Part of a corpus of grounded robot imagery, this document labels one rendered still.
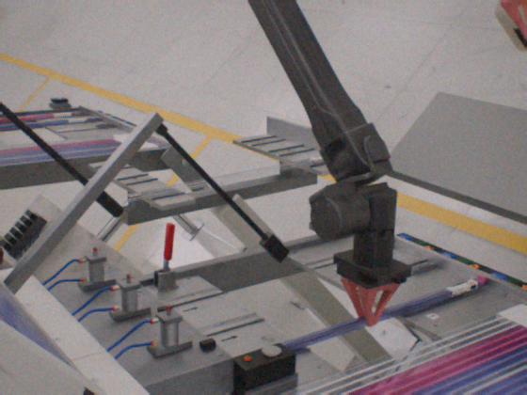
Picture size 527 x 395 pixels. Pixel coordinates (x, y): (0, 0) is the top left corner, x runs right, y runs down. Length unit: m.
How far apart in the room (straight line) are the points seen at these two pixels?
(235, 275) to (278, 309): 1.22
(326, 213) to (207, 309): 0.27
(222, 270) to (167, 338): 0.42
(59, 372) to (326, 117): 0.63
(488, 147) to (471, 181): 0.09
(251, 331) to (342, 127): 0.32
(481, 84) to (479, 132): 1.07
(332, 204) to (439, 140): 0.79
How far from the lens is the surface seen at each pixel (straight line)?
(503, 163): 1.63
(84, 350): 0.90
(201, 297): 1.20
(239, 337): 1.08
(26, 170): 1.95
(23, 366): 0.54
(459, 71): 2.87
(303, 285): 1.82
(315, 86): 1.07
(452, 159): 1.69
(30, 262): 0.88
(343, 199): 1.00
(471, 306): 1.23
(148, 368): 0.89
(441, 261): 1.35
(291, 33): 1.09
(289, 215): 2.78
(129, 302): 1.00
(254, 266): 1.35
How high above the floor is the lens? 1.75
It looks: 36 degrees down
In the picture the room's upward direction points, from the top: 42 degrees counter-clockwise
